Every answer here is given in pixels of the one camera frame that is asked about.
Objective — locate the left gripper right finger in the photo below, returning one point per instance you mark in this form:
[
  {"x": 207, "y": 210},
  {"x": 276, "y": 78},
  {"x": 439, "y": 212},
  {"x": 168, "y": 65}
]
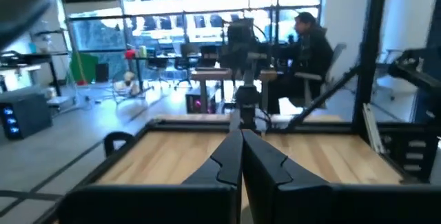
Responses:
[{"x": 262, "y": 169}]

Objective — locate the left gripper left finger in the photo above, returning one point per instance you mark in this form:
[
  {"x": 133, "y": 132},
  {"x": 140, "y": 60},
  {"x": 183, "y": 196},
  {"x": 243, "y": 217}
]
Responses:
[{"x": 229, "y": 158}]

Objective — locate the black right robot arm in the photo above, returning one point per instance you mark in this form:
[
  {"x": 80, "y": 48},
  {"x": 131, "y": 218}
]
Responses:
[{"x": 248, "y": 103}]

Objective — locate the computer tower with pink light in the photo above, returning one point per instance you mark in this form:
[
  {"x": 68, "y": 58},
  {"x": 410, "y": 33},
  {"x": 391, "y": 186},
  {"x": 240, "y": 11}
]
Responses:
[{"x": 198, "y": 103}]

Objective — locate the wooden desk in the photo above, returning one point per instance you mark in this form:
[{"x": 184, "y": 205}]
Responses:
[{"x": 213, "y": 74}]

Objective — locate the grey office chair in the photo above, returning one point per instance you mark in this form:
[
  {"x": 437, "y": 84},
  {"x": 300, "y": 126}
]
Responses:
[{"x": 310, "y": 77}]

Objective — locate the black office chair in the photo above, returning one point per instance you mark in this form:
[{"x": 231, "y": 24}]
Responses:
[{"x": 186, "y": 58}]

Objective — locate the silver metal bar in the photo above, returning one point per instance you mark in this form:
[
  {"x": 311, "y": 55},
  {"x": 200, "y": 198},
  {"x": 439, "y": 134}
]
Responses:
[{"x": 372, "y": 127}]

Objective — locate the black loop clamp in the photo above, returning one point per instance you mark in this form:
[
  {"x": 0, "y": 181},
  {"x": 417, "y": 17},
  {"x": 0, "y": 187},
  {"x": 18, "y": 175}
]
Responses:
[{"x": 107, "y": 141}]

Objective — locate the person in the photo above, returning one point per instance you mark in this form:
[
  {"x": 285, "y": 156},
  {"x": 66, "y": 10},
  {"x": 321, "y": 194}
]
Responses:
[{"x": 313, "y": 55}]

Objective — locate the green board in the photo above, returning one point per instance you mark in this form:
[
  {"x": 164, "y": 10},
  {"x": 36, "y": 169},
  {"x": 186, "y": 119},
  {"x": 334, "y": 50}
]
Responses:
[{"x": 84, "y": 67}]

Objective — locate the dark box with blue lights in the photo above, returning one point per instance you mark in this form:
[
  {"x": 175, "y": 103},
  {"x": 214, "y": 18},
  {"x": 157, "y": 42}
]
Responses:
[{"x": 25, "y": 113}]

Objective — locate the black side table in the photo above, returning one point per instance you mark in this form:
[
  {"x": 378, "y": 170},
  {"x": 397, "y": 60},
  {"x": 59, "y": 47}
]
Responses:
[{"x": 34, "y": 58}]

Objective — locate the dark grey curved cover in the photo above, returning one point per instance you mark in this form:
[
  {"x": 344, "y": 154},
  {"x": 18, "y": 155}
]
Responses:
[{"x": 20, "y": 3}]

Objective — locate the black equipment bracket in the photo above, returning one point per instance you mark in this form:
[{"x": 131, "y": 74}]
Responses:
[{"x": 413, "y": 72}]

